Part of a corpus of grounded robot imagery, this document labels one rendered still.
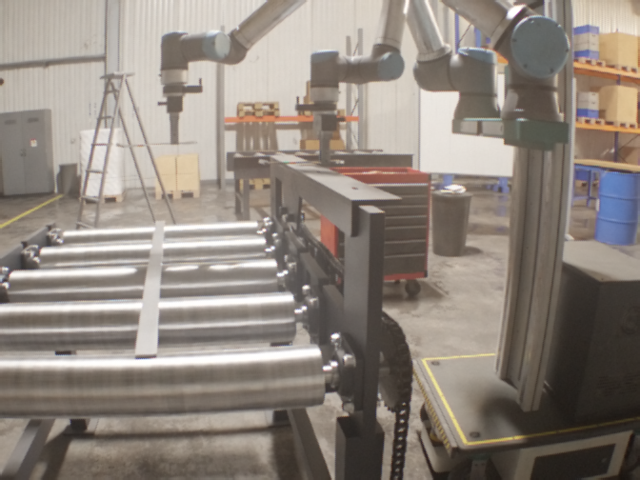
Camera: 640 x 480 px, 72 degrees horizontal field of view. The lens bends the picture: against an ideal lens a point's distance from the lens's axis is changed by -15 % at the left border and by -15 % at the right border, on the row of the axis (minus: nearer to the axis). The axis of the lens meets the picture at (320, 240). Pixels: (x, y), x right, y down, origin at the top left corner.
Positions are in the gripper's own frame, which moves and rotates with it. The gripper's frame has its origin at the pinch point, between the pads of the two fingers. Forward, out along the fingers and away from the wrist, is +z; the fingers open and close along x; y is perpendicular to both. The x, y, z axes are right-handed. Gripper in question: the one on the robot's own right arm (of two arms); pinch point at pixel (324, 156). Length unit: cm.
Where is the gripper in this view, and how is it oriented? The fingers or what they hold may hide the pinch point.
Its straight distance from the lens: 161.3
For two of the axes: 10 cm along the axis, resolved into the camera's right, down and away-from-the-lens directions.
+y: 9.8, -0.5, 2.0
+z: 0.0, 9.7, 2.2
